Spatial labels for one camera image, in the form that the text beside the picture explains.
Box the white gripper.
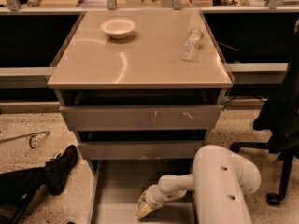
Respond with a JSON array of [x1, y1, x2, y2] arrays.
[[136, 185, 187, 217]]

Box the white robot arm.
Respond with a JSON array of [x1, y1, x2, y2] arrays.
[[137, 145, 261, 224]]

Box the grey open bottom drawer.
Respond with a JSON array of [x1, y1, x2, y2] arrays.
[[88, 160, 198, 224]]

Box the grey middle drawer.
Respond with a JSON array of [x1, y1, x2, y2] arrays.
[[78, 141, 206, 160]]

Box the grey top drawer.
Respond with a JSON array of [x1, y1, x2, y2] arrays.
[[60, 105, 221, 131]]

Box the grey drawer cabinet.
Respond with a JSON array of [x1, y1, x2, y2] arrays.
[[46, 9, 234, 173]]

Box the black shoe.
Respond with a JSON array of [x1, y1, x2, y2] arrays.
[[44, 145, 78, 196]]

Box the metal tool on floor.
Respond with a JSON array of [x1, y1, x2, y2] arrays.
[[0, 131, 50, 149]]

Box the clear plastic bottle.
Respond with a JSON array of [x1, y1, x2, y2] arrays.
[[180, 28, 204, 60]]

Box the black office chair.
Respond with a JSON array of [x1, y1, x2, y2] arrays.
[[230, 21, 299, 206]]

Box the white bowl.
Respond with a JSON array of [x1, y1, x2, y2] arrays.
[[101, 18, 135, 39]]

